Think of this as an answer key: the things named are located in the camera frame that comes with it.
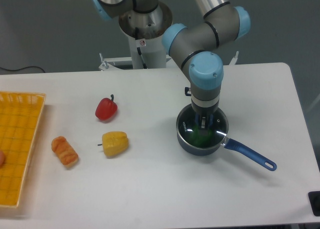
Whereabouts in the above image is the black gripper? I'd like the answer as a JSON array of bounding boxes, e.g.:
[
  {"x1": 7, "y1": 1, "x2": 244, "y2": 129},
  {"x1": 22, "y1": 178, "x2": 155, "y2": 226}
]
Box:
[{"x1": 191, "y1": 101, "x2": 219, "y2": 129}]

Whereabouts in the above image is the glass pot lid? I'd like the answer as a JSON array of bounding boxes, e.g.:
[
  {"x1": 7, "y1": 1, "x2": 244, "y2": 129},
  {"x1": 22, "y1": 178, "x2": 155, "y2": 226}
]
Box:
[{"x1": 176, "y1": 104, "x2": 229, "y2": 147}]

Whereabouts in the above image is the dark blue saucepan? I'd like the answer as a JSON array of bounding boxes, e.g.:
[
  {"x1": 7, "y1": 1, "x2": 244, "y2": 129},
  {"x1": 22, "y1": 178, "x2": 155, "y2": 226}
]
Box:
[{"x1": 177, "y1": 130, "x2": 277, "y2": 171}]

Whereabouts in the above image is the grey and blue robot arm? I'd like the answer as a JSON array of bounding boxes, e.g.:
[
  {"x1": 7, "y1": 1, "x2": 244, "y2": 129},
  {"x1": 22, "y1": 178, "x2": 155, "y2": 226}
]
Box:
[{"x1": 92, "y1": 0, "x2": 251, "y2": 129}]

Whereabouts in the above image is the green toy bell pepper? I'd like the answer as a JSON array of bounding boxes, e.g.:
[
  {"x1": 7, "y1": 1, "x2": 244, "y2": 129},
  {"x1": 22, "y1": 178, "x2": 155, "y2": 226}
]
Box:
[{"x1": 188, "y1": 126, "x2": 213, "y2": 148}]

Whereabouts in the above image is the yellow toy bell pepper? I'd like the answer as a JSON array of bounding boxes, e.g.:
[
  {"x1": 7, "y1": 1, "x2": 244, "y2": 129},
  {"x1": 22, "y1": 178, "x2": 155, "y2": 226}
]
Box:
[{"x1": 101, "y1": 131, "x2": 129, "y2": 158}]

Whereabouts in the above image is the red toy bell pepper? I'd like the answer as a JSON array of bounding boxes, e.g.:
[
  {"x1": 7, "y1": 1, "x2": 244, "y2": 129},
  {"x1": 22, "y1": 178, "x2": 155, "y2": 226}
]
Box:
[{"x1": 95, "y1": 94, "x2": 118, "y2": 121}]

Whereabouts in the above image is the black device at table edge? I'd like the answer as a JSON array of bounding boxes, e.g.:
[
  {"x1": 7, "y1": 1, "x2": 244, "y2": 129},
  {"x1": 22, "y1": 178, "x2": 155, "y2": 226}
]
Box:
[{"x1": 308, "y1": 191, "x2": 320, "y2": 217}]

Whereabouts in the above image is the toy bread roll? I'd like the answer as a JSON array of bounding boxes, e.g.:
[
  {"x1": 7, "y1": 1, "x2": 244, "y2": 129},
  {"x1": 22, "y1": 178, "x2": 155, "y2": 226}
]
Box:
[{"x1": 51, "y1": 136, "x2": 79, "y2": 168}]

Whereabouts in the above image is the yellow woven basket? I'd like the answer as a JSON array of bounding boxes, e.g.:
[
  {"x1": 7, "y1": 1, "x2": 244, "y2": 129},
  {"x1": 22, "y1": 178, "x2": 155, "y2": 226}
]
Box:
[{"x1": 0, "y1": 91, "x2": 46, "y2": 208}]

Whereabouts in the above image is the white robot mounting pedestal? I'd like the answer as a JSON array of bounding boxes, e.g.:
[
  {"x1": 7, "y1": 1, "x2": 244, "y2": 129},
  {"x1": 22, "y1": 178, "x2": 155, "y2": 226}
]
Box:
[{"x1": 118, "y1": 2, "x2": 173, "y2": 69}]

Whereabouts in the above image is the white table frame bracket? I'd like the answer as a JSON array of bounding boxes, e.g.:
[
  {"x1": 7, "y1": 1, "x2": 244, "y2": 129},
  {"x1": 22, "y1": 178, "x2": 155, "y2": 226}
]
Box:
[{"x1": 98, "y1": 53, "x2": 133, "y2": 71}]

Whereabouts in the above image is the black cable on floor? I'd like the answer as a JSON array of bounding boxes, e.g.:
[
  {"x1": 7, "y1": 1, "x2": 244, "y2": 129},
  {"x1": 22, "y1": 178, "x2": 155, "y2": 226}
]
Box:
[{"x1": 0, "y1": 65, "x2": 46, "y2": 73}]

